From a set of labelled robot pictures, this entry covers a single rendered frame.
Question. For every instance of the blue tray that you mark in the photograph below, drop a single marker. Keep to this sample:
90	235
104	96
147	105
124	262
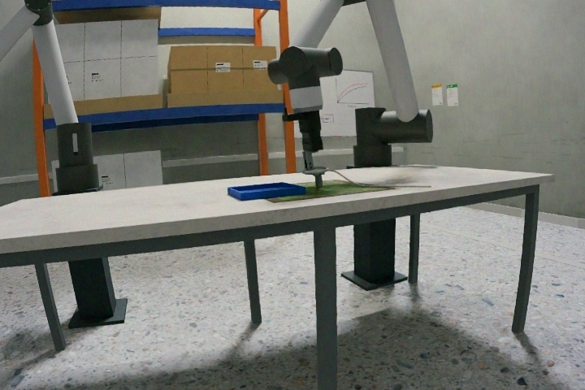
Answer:
260	191

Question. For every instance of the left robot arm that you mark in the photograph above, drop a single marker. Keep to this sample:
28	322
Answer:
304	65

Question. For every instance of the green grass mat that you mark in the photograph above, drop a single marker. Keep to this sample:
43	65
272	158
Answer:
330	188

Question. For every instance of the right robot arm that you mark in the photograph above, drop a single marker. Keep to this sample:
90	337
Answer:
75	150

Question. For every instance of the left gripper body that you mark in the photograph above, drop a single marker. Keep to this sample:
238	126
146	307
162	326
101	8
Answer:
303	100

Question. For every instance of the grey ring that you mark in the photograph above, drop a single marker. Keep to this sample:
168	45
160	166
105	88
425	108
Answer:
315	172

